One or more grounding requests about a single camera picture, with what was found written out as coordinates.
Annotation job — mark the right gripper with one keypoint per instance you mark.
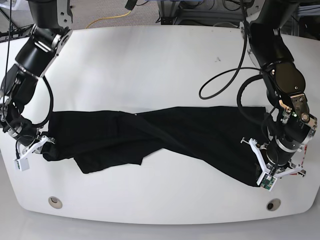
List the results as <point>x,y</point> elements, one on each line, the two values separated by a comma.
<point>27,144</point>

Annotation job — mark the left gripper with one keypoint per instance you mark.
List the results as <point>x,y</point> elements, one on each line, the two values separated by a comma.
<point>275,159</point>

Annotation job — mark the black printed T-shirt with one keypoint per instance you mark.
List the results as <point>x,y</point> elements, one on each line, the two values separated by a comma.
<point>99,140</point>

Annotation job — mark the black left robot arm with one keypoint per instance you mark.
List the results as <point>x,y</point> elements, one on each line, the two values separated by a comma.
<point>285,86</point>

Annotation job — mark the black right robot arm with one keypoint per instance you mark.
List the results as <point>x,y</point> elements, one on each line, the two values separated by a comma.
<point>52,28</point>

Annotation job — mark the red tape rectangle marking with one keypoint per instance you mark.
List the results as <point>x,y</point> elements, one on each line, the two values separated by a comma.
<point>302,161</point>

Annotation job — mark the black tripod stand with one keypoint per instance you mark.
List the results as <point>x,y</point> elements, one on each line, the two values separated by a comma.
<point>16,32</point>

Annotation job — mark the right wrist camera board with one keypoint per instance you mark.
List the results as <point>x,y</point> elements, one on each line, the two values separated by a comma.
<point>21,164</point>

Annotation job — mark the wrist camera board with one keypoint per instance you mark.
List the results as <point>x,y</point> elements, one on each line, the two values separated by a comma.
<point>268,182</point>
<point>21,164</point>

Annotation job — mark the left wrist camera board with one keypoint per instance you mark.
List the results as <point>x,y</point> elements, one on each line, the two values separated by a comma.
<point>268,182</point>

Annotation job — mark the right table cable grommet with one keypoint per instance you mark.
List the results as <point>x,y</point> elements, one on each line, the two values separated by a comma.
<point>273,204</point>

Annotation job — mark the table cable grommet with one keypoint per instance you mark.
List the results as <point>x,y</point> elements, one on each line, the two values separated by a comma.
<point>55,203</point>
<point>273,204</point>

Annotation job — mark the left table cable grommet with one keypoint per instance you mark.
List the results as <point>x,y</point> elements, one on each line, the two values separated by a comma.
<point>55,203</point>

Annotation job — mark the aluminium frame post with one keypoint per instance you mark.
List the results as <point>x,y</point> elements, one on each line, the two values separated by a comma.
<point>168,11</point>

